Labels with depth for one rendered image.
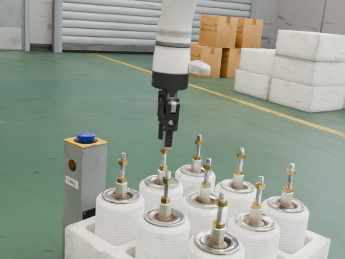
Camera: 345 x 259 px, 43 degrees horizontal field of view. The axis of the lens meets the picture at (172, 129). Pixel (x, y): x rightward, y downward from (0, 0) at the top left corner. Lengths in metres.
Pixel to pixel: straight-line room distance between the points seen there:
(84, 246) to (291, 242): 0.40
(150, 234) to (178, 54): 0.34
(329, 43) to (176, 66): 2.48
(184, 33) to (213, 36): 3.57
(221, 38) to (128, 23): 1.99
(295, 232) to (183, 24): 0.46
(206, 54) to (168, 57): 3.49
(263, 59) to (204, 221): 2.80
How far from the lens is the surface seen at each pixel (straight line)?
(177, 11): 0.86
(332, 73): 3.39
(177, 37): 0.87
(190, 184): 1.02
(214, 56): 4.41
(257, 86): 3.60
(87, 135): 1.00
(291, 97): 3.35
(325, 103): 3.38
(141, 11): 6.18
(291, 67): 3.36
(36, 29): 5.75
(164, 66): 0.87
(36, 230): 1.30
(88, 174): 1.01
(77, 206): 1.04
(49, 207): 1.43
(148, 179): 0.97
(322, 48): 3.23
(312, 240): 0.98
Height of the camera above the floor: 0.61
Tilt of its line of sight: 15 degrees down
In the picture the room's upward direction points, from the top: 5 degrees clockwise
